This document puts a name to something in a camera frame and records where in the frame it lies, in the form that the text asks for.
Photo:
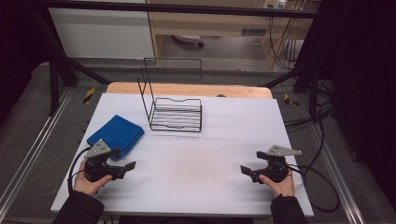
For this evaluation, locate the black metal stand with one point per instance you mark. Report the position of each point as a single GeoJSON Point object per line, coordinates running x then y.
{"type": "Point", "coordinates": [54, 81]}
{"type": "Point", "coordinates": [313, 84]}

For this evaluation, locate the person's right hand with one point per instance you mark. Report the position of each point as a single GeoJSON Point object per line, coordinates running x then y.
{"type": "Point", "coordinates": [282, 187]}

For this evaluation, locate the aluminium rail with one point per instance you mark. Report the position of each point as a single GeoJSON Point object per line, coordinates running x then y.
{"type": "Point", "coordinates": [339, 180]}
{"type": "Point", "coordinates": [31, 152]}

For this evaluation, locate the office chair wheel base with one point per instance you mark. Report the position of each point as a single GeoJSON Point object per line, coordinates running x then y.
{"type": "Point", "coordinates": [188, 39]}

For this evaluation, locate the yellow black tape strip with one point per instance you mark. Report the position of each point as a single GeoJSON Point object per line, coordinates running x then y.
{"type": "Point", "coordinates": [89, 95]}
{"type": "Point", "coordinates": [290, 100]}

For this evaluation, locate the person's left hand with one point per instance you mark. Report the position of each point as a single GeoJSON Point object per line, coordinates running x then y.
{"type": "Point", "coordinates": [85, 186]}

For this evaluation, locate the blue towel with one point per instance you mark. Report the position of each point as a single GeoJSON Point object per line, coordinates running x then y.
{"type": "Point", "coordinates": [118, 132]}

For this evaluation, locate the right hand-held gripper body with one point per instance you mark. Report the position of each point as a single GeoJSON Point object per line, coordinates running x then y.
{"type": "Point", "coordinates": [277, 171]}

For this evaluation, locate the wooden table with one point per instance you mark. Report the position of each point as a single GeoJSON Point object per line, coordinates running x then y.
{"type": "Point", "coordinates": [186, 89]}

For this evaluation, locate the white foam mat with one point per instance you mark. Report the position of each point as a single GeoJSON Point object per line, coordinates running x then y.
{"type": "Point", "coordinates": [193, 174]}

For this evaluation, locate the white cabinet panel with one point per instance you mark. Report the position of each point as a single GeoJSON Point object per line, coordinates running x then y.
{"type": "Point", "coordinates": [99, 34]}

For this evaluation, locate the black metal crossbar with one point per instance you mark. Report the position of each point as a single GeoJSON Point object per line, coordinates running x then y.
{"type": "Point", "coordinates": [186, 8]}

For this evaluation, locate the light wooden desk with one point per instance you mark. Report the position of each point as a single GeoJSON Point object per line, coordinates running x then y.
{"type": "Point", "coordinates": [211, 25]}

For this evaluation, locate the black curtain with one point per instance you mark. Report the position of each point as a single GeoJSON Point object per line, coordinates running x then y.
{"type": "Point", "coordinates": [364, 77]}
{"type": "Point", "coordinates": [18, 46]}

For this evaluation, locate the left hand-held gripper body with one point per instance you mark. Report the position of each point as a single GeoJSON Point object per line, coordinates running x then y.
{"type": "Point", "coordinates": [98, 169]}

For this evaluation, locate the white power strip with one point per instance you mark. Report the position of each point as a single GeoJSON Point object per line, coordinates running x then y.
{"type": "Point", "coordinates": [274, 3]}

